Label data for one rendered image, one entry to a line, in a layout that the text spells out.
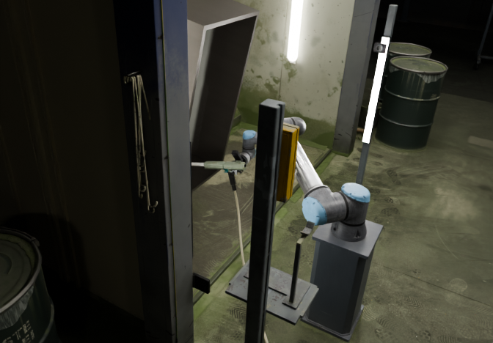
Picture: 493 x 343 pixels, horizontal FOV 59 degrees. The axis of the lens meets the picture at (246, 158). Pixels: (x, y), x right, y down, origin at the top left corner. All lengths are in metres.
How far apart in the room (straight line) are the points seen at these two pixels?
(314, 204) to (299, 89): 2.51
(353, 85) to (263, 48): 1.02
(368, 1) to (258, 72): 1.33
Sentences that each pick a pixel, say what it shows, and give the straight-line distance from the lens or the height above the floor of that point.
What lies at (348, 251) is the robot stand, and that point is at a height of 0.63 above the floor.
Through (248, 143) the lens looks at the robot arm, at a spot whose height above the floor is 0.71.
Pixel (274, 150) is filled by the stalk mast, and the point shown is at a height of 1.50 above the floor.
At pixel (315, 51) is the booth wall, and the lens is 4.40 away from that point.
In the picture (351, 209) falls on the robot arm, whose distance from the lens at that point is 2.28.
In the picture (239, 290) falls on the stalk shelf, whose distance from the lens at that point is 1.84.
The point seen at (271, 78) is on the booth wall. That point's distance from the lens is 4.67.
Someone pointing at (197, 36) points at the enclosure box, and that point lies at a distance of 2.29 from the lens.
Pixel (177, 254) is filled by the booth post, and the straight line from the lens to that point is 2.04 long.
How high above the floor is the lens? 2.10
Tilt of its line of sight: 28 degrees down
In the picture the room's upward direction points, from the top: 3 degrees clockwise
